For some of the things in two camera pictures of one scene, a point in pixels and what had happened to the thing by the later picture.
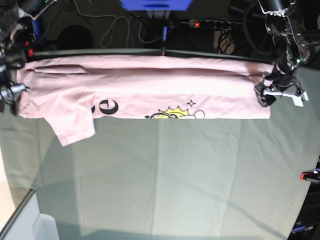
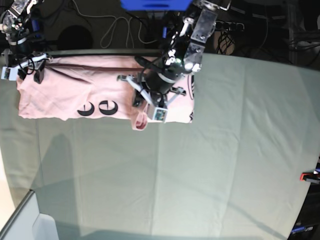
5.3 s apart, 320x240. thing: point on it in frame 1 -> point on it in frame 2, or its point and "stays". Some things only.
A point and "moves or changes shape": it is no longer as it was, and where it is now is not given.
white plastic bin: [45, 228] stays
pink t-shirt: [70, 92] moves or changes shape
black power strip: [215, 24] stays
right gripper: [281, 81] -> [155, 91]
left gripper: [10, 89] -> [18, 65]
